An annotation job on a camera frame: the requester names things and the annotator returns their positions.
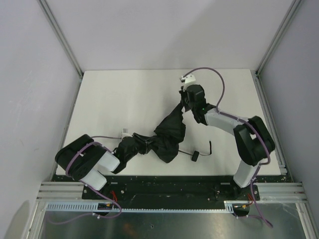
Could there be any black folding umbrella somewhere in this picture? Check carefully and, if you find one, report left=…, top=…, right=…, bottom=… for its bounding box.
left=133, top=103, right=186, bottom=163

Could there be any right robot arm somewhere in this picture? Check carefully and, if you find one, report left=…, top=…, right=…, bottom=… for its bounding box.
left=179, top=84, right=276, bottom=188

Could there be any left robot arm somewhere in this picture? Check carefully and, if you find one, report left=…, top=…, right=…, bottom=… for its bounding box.
left=55, top=133, right=152, bottom=190

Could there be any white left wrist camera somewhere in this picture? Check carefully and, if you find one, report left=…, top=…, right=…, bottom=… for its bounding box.
left=121, top=128, right=132, bottom=139

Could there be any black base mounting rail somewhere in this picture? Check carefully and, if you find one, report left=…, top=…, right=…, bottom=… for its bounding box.
left=51, top=175, right=287, bottom=210

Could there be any grey slotted cable duct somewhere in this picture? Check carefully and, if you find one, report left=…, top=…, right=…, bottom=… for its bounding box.
left=46, top=202, right=240, bottom=213

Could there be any right aluminium frame post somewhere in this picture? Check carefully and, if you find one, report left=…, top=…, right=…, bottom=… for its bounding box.
left=255, top=0, right=305, bottom=77

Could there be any aluminium frame post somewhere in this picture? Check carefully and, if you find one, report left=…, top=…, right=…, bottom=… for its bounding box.
left=255, top=0, right=305, bottom=77
left=37, top=0, right=84, bottom=79

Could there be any left aluminium frame post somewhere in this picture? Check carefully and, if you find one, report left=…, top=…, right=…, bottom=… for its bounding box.
left=37, top=0, right=84, bottom=79

